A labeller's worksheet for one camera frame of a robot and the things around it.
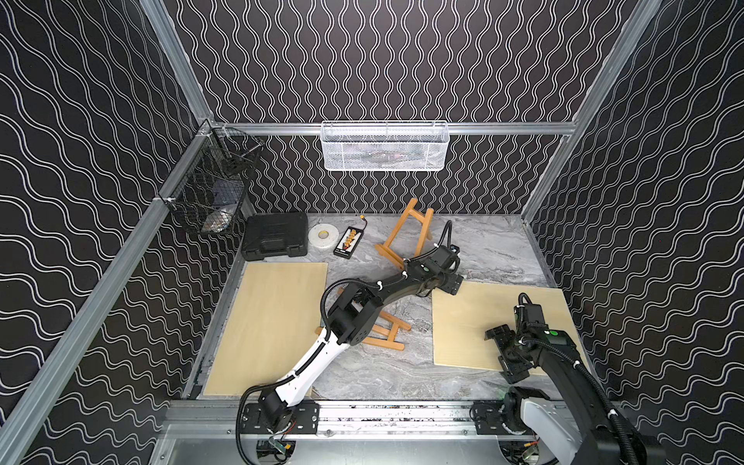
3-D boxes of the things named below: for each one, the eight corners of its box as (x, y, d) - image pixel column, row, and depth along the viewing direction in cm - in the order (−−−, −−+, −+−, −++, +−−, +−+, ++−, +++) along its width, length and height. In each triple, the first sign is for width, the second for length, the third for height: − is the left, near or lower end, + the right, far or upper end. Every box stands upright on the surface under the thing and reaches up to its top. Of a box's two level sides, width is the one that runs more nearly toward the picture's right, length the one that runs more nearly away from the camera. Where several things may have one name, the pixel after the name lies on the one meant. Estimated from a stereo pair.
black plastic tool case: (246, 264, 108) (239, 250, 102) (253, 228, 119) (247, 214, 113) (307, 258, 110) (303, 245, 104) (308, 223, 121) (304, 209, 115)
